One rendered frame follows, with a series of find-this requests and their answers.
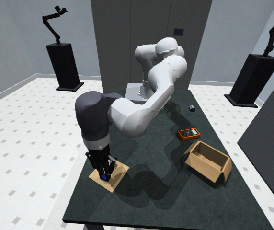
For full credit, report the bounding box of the orange rectangular block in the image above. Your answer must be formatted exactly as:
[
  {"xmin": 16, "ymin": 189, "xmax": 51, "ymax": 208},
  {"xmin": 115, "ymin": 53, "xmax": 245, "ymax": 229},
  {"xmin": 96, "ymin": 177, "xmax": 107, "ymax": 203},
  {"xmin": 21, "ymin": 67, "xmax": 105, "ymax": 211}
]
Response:
[{"xmin": 177, "ymin": 128, "xmax": 200, "ymax": 141}]

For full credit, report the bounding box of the tan square mat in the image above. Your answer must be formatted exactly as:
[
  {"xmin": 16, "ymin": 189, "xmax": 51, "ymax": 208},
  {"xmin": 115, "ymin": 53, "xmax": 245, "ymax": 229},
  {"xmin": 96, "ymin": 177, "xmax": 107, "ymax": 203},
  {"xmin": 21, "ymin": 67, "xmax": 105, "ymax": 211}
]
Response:
[{"xmin": 89, "ymin": 161, "xmax": 129, "ymax": 193}]

